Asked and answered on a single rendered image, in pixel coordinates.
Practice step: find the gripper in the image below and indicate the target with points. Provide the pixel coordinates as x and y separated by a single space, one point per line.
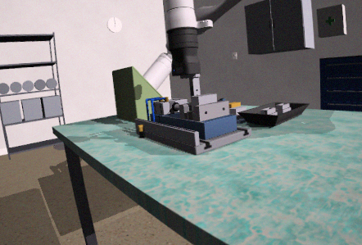
182 30

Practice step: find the yellow block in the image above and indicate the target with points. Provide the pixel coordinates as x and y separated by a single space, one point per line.
237 104

